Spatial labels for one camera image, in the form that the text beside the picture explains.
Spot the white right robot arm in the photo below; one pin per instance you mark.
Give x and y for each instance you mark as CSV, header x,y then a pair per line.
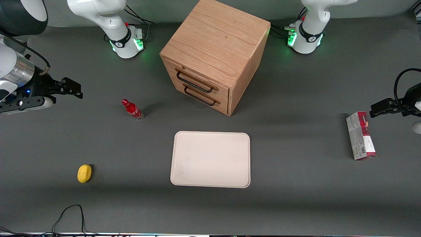
x,y
108,19

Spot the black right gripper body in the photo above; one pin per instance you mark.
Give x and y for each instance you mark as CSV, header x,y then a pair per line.
x,y
38,86

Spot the red drink bottle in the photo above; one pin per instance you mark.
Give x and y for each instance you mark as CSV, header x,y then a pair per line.
x,y
133,110

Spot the wooden drawer cabinet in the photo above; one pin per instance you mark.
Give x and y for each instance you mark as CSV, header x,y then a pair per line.
x,y
217,39

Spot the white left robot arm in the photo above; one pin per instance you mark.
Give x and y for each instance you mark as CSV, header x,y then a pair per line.
x,y
310,29

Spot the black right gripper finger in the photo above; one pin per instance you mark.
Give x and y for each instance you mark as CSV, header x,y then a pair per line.
x,y
65,93
72,85

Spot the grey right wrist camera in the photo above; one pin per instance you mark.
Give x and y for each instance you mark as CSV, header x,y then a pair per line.
x,y
23,105

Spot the beige rectangular tray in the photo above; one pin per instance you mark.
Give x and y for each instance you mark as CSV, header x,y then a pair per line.
x,y
210,159

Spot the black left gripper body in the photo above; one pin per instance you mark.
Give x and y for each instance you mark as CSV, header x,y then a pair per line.
x,y
409,99

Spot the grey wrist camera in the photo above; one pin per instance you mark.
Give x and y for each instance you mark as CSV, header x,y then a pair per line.
x,y
23,105
417,127

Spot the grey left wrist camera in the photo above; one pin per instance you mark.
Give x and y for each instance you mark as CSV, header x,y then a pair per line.
x,y
417,127

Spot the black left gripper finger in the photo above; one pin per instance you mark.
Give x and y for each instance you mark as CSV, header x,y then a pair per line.
x,y
384,104
386,112

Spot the grey and red carton box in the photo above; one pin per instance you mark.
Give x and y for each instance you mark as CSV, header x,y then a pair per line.
x,y
360,136

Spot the yellow lemon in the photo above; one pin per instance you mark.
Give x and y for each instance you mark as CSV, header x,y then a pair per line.
x,y
84,173

